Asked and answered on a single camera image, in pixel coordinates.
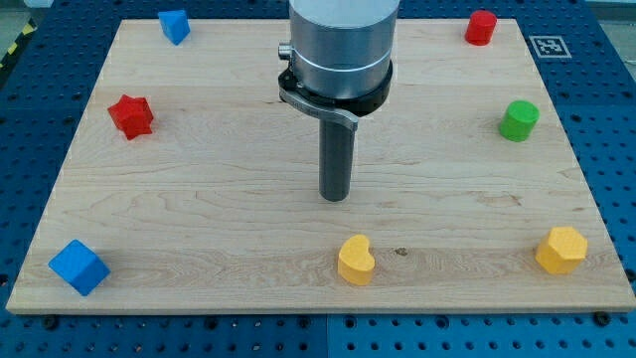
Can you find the wooden board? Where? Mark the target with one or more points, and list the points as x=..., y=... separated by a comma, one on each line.
x=218, y=209

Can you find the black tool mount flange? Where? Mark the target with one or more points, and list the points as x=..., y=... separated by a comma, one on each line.
x=343, y=111

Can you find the red star block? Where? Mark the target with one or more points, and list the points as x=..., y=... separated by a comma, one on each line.
x=132, y=116

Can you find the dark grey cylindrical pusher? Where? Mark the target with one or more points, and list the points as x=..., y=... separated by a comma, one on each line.
x=336, y=149

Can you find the blue triangular block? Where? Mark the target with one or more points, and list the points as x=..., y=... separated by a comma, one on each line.
x=175, y=25

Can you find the yellow black hazard tape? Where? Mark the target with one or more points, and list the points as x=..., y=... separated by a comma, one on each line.
x=17, y=48

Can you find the blue cube block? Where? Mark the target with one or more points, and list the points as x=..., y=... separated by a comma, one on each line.
x=80, y=267

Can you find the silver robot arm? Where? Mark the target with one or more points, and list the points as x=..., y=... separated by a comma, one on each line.
x=339, y=69

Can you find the yellow heart block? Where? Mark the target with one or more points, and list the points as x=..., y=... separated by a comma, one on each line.
x=356, y=264

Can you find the red cylinder block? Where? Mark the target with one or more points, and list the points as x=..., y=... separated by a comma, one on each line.
x=480, y=28

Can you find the yellow hexagon block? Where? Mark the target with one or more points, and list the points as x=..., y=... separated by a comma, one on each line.
x=561, y=250

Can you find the green cylinder block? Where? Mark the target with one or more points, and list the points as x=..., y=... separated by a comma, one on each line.
x=519, y=120

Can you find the white fiducial marker tag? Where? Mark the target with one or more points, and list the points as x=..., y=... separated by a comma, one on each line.
x=550, y=47

